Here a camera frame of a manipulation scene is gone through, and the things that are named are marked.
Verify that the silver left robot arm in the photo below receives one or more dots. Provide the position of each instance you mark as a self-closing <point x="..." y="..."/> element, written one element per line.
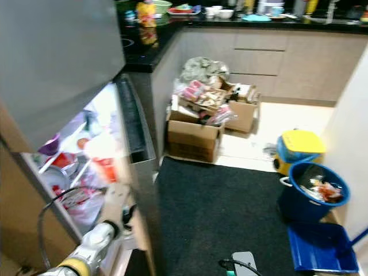
<point x="92" y="247"/>

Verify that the grey fridge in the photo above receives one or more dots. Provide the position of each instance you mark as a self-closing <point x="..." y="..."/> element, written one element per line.
<point x="57" y="57"/>

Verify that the purple cup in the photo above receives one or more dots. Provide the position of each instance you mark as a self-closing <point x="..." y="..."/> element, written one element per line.
<point x="49" y="144"/>

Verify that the wrapped red and white bowl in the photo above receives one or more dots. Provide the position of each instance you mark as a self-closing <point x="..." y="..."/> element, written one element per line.
<point x="63" y="160"/>

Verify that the metal bowl with red packets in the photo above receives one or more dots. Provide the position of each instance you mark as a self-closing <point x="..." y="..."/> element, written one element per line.
<point x="54" y="179"/>

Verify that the red tomato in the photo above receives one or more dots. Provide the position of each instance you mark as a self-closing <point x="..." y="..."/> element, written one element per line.
<point x="82" y="142"/>

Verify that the plastic bag with red box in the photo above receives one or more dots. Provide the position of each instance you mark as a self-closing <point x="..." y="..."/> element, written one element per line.
<point x="83" y="201"/>

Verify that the white plastic-wrapped red bucket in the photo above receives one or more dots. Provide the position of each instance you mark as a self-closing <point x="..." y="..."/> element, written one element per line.
<point x="103" y="155"/>

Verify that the yellow and red jar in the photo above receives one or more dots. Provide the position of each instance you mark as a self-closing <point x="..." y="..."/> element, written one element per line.
<point x="147" y="26"/>

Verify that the large cardboard box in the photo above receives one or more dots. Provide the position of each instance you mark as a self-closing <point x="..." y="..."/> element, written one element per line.
<point x="192" y="141"/>

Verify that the grey-green crumpled bag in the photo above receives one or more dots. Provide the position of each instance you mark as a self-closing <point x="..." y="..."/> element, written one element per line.
<point x="202" y="69"/>

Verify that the small white bowl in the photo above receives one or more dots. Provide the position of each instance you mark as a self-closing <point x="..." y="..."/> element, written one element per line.
<point x="225" y="12"/>

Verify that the teal plate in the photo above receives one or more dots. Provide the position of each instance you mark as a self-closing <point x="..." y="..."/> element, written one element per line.
<point x="256" y="18"/>

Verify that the blue bin with yellow lid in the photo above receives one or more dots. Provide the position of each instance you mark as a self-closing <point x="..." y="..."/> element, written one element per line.
<point x="302" y="144"/>

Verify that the blue bucket with rubbish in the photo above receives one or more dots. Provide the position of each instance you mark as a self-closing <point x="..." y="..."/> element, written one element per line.
<point x="299" y="204"/>

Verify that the kitchen cabinet with black counter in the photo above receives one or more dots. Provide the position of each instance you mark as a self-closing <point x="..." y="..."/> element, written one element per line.
<point x="299" y="63"/>

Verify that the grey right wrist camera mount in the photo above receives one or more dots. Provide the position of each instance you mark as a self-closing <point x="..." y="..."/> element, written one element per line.
<point x="244" y="261"/>

